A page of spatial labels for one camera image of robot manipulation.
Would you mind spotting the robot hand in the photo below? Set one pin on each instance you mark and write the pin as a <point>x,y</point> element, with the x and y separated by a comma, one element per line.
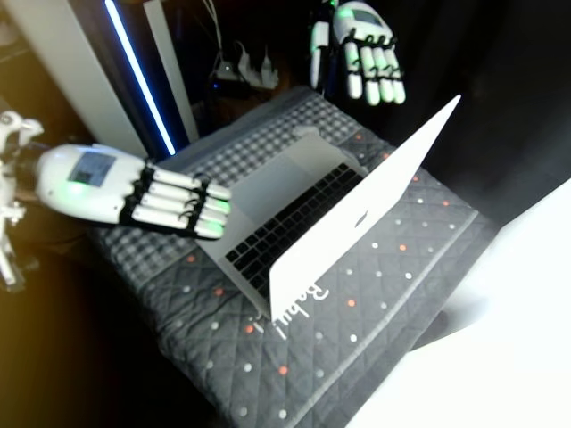
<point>89,187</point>
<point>363,27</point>

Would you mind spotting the silver laptop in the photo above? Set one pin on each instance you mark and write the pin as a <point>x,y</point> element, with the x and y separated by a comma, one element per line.
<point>357,209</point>

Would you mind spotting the white power strip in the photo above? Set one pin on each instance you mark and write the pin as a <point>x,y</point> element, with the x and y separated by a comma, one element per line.
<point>259,71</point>

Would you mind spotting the white column with blue light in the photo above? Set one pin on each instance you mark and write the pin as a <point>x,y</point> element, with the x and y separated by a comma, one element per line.
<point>67,67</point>

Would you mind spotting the grey quilt with dots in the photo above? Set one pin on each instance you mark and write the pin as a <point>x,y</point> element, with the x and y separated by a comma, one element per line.
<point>267,370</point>

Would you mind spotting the white board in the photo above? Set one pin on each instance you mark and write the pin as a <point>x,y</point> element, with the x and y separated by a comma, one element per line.
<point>490,334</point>

